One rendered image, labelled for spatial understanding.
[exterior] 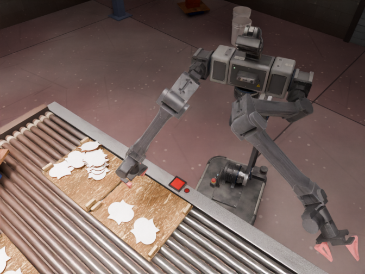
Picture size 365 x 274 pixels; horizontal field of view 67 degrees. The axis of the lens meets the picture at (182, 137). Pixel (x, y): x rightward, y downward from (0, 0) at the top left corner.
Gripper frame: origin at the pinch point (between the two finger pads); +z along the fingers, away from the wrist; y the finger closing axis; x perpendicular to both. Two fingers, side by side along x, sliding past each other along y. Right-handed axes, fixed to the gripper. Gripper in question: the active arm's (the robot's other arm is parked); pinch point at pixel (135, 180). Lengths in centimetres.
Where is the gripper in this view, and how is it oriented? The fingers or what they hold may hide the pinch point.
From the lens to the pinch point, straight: 150.2
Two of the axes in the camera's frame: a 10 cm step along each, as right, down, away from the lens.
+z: 0.0, 7.1, 7.0
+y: 5.9, -5.7, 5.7
